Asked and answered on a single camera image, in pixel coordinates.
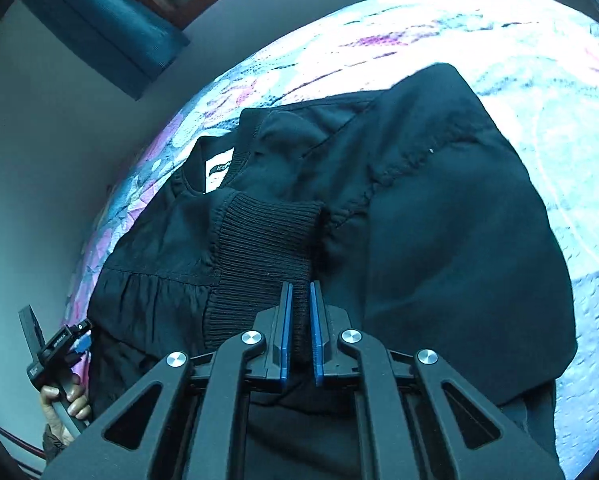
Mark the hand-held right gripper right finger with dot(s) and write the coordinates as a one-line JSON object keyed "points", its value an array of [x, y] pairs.
{"points": [[317, 340]]}

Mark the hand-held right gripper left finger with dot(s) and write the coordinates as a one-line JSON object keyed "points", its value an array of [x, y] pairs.
{"points": [[285, 340]]}

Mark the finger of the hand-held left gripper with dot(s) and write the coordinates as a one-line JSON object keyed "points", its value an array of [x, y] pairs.
{"points": [[80, 350], [85, 327]]}

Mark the black jacket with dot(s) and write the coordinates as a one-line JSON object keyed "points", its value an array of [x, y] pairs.
{"points": [[429, 220]]}

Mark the person's left hand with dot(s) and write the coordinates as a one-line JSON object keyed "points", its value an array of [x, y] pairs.
{"points": [[79, 405]]}

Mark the red curved bar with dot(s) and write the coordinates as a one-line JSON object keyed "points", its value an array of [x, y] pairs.
{"points": [[19, 441]]}

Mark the blue curtain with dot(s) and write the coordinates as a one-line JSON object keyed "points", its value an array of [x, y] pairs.
{"points": [[104, 25]]}

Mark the printed blanket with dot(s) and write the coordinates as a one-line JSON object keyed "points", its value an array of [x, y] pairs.
{"points": [[479, 35]]}

